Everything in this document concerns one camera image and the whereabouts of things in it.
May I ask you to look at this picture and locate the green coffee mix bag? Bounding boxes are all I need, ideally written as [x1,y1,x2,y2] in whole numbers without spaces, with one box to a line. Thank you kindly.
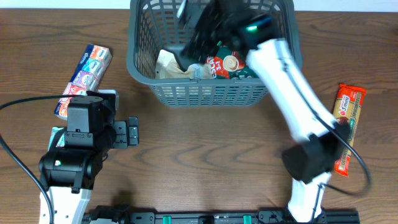
[205,46,258,80]

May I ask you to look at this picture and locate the white beige paper pouch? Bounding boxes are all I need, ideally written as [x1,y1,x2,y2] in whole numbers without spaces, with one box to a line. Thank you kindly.
[155,50,214,80]

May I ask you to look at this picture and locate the multicolour tissue multipack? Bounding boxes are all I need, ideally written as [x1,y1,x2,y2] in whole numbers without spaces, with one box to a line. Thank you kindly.
[53,43,113,121]

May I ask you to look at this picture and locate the orange spaghetti packet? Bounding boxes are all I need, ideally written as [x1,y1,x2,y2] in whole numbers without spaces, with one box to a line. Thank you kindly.
[333,83,367,177]

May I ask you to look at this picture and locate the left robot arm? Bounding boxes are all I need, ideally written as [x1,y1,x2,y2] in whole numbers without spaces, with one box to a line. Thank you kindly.
[39,90,139,223]

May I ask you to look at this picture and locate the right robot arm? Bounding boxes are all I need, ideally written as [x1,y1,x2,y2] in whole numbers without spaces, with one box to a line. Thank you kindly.
[177,1,349,223]

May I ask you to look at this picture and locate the grey plastic basket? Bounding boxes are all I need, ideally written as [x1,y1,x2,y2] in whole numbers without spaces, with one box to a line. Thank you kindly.
[127,0,302,107]

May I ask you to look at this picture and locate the small teal wrapped packet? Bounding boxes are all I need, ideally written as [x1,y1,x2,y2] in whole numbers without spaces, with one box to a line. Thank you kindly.
[48,127,67,151]

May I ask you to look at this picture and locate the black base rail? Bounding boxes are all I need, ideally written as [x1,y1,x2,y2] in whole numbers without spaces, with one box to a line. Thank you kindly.
[83,205,360,224]

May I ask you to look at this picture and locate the left black cable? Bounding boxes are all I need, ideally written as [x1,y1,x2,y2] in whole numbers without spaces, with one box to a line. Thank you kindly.
[0,93,91,224]

